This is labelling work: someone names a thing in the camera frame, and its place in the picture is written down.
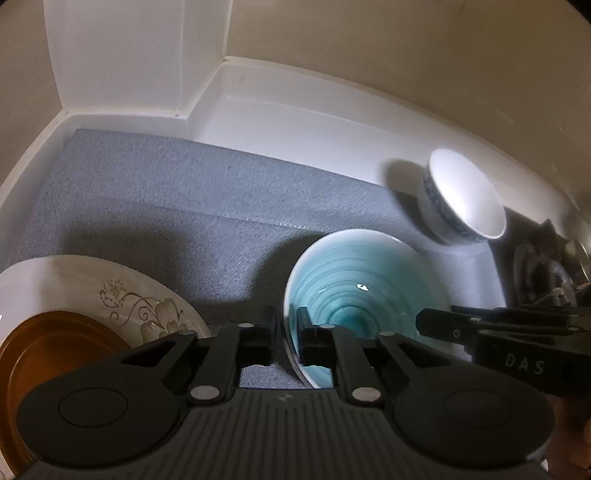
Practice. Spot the person's right hand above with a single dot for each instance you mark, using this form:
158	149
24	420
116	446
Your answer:
572	438

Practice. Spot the small white floral plate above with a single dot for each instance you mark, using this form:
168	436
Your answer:
69	286

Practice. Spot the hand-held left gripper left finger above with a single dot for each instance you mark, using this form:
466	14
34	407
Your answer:
256	339

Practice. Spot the white bowl with blue pattern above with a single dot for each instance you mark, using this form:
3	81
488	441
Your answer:
466	194

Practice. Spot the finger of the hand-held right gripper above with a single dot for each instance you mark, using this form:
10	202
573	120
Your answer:
489	308
443	325

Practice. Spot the blue striped bowl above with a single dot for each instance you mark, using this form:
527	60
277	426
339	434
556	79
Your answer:
369	277

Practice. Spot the grey mat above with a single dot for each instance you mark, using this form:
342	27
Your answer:
184	207

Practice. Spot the black gas stove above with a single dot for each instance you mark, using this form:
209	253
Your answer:
502	277

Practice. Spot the brown plate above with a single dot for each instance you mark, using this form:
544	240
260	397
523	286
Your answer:
46	350

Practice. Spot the stove burner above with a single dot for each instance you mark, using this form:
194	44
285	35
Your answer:
549	272

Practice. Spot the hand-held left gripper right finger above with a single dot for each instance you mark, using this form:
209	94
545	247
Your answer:
314	344

